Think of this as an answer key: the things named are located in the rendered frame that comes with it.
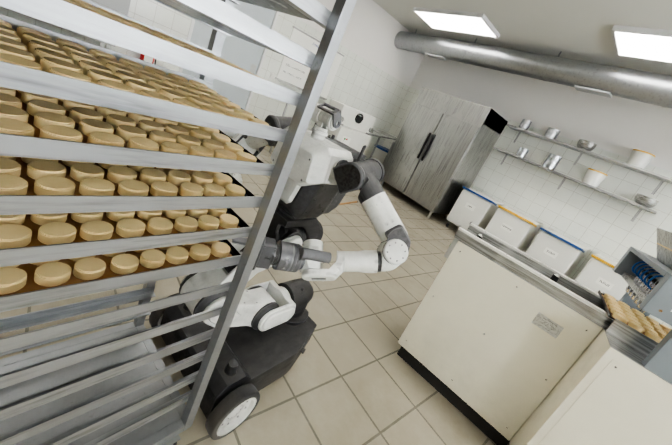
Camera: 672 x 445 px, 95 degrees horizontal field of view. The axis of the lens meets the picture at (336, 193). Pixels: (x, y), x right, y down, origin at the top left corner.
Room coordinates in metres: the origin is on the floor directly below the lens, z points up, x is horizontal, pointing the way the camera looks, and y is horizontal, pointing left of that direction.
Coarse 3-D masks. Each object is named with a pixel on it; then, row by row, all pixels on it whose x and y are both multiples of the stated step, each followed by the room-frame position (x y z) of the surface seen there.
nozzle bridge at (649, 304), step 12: (636, 252) 1.57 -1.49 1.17; (624, 264) 1.66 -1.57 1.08; (648, 264) 1.34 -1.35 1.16; (660, 264) 1.35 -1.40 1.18; (624, 276) 1.60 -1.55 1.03; (636, 288) 1.37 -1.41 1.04; (660, 288) 1.11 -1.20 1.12; (624, 300) 1.62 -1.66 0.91; (648, 300) 1.11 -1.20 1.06; (660, 300) 1.09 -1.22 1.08; (648, 312) 1.10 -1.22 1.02; (660, 312) 1.08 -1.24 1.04; (660, 348) 1.05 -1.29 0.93; (648, 360) 1.06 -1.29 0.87; (660, 360) 1.04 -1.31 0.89; (660, 372) 1.03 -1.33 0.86
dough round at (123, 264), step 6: (114, 258) 0.53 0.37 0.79; (120, 258) 0.54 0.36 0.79; (126, 258) 0.55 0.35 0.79; (132, 258) 0.56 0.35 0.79; (114, 264) 0.52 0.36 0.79; (120, 264) 0.53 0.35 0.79; (126, 264) 0.53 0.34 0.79; (132, 264) 0.54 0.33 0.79; (114, 270) 0.52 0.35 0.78; (120, 270) 0.52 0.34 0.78; (126, 270) 0.53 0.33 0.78; (132, 270) 0.54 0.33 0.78
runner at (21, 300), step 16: (240, 256) 0.72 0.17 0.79; (144, 272) 0.53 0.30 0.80; (160, 272) 0.56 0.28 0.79; (176, 272) 0.59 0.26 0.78; (192, 272) 0.62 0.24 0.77; (48, 288) 0.41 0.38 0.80; (64, 288) 0.42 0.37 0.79; (80, 288) 0.44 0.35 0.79; (96, 288) 0.46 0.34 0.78; (112, 288) 0.48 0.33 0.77; (0, 304) 0.36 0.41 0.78; (16, 304) 0.37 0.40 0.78; (32, 304) 0.39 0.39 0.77
